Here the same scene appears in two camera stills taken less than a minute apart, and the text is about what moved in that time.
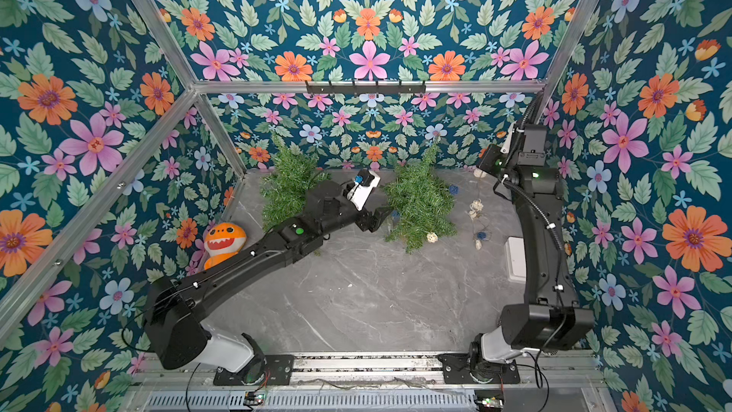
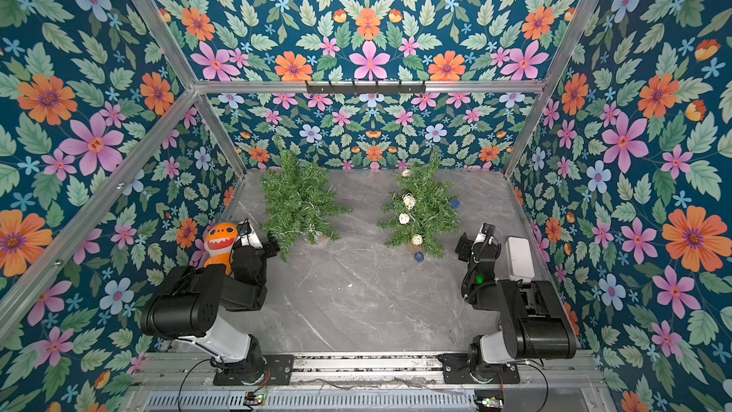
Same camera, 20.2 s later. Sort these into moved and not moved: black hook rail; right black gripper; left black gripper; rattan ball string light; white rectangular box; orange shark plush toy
Moved: rattan ball string light; left black gripper; right black gripper
Not moved: orange shark plush toy; white rectangular box; black hook rail
